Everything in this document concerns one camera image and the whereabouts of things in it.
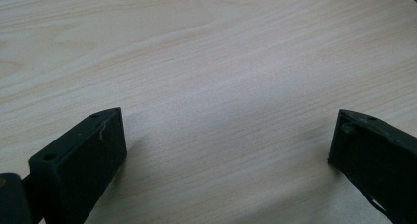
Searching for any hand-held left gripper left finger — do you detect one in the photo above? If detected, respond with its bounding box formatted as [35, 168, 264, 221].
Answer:
[21, 107, 128, 224]

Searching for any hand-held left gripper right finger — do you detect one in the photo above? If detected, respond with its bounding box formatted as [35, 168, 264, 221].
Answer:
[328, 108, 417, 224]

